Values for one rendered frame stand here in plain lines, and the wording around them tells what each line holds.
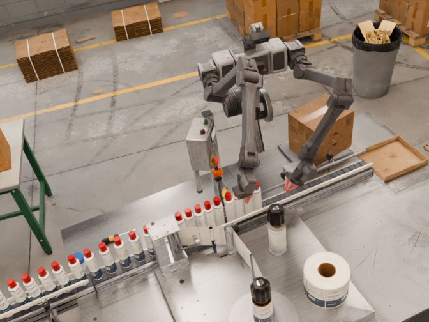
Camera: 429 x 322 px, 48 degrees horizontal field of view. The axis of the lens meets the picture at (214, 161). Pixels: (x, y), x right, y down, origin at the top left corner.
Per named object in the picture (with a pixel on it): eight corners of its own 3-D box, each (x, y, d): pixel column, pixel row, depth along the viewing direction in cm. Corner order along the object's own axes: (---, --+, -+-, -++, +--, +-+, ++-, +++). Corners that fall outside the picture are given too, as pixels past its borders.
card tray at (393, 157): (384, 182, 270) (385, 177, 267) (356, 156, 288) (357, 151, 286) (427, 163, 277) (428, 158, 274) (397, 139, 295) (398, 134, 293)
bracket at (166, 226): (152, 242, 218) (152, 240, 217) (145, 225, 225) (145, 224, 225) (180, 230, 221) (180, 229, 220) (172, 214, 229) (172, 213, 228)
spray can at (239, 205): (237, 221, 254) (233, 194, 241) (233, 214, 258) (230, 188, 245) (246, 218, 255) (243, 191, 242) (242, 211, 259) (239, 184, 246)
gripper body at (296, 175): (294, 184, 251) (302, 173, 248) (285, 173, 258) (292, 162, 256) (302, 186, 255) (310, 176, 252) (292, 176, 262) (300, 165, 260)
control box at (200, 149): (191, 170, 229) (185, 139, 216) (199, 147, 241) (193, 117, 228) (212, 171, 226) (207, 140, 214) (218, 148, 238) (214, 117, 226)
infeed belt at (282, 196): (96, 289, 237) (93, 285, 235) (92, 277, 243) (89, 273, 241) (371, 172, 275) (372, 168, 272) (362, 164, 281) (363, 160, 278)
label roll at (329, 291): (318, 315, 209) (318, 297, 199) (295, 280, 223) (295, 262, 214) (357, 297, 213) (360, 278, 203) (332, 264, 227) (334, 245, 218)
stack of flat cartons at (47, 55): (25, 84, 573) (15, 60, 551) (23, 64, 612) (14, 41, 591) (78, 69, 584) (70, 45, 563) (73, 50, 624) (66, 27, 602)
